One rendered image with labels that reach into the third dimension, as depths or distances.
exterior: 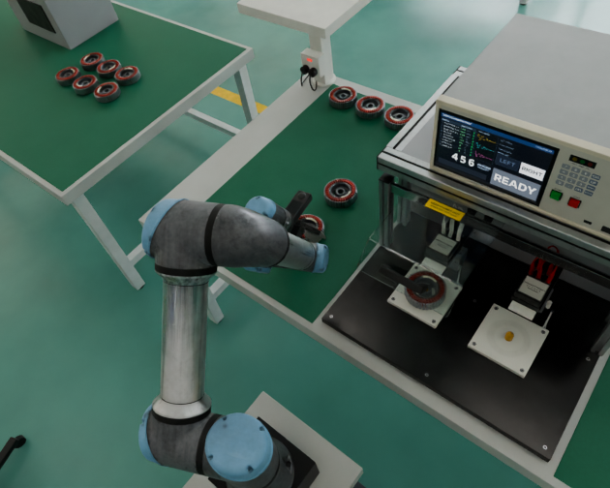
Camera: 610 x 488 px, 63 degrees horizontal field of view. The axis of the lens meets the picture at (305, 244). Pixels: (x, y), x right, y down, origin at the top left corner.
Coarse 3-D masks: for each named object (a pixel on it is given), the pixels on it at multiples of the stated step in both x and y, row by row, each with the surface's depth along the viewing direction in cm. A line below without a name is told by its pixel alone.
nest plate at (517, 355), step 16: (496, 304) 135; (496, 320) 132; (512, 320) 132; (528, 320) 131; (480, 336) 130; (496, 336) 130; (528, 336) 129; (544, 336) 128; (480, 352) 128; (496, 352) 127; (512, 352) 127; (528, 352) 126; (512, 368) 124; (528, 368) 124
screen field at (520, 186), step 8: (496, 168) 110; (496, 176) 111; (504, 176) 110; (512, 176) 108; (496, 184) 113; (504, 184) 111; (512, 184) 110; (520, 184) 109; (528, 184) 107; (536, 184) 106; (512, 192) 111; (520, 192) 110; (528, 192) 109; (536, 192) 107
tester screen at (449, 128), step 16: (448, 128) 110; (464, 128) 108; (480, 128) 105; (448, 144) 114; (464, 144) 111; (480, 144) 108; (496, 144) 105; (512, 144) 103; (528, 144) 100; (448, 160) 117; (480, 160) 111; (528, 160) 103; (544, 160) 100; (528, 176) 106; (544, 176) 103
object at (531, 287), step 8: (536, 264) 128; (544, 264) 127; (536, 272) 126; (544, 272) 126; (560, 272) 126; (528, 280) 123; (536, 280) 122; (544, 280) 125; (552, 280) 125; (520, 288) 122; (528, 288) 121; (536, 288) 121; (544, 288) 121; (552, 288) 123; (512, 296) 123; (520, 296) 122; (528, 296) 120; (536, 296) 120; (544, 296) 120; (512, 304) 124; (520, 304) 124; (528, 304) 122; (536, 304) 120; (520, 312) 122; (528, 312) 122
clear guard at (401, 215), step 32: (416, 192) 125; (384, 224) 121; (416, 224) 119; (448, 224) 118; (480, 224) 117; (384, 256) 117; (416, 256) 114; (448, 256) 113; (480, 256) 112; (448, 288) 109
